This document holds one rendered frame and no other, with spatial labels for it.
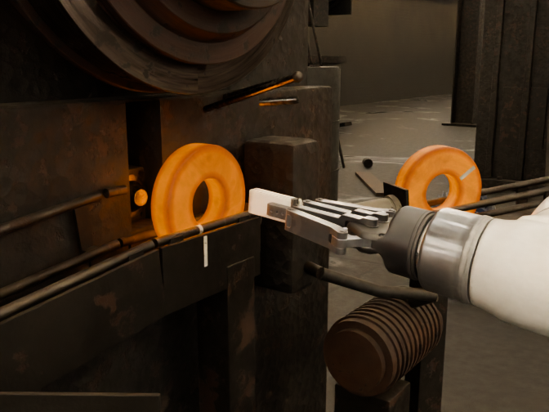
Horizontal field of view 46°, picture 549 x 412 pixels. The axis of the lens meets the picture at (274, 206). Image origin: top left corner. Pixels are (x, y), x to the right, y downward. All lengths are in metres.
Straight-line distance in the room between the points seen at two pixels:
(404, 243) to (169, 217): 0.30
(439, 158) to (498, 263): 0.49
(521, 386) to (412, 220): 1.42
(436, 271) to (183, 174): 0.34
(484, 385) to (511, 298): 1.41
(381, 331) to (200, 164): 0.38
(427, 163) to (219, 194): 0.37
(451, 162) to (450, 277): 0.48
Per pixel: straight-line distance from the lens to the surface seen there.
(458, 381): 2.02
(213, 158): 0.84
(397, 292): 1.04
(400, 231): 0.67
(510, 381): 2.07
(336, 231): 0.67
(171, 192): 0.79
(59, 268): 0.76
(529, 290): 0.61
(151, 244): 0.76
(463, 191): 1.12
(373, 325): 1.00
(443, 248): 0.64
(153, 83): 0.74
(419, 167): 1.07
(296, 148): 0.96
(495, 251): 0.63
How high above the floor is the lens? 0.92
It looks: 13 degrees down
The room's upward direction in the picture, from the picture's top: straight up
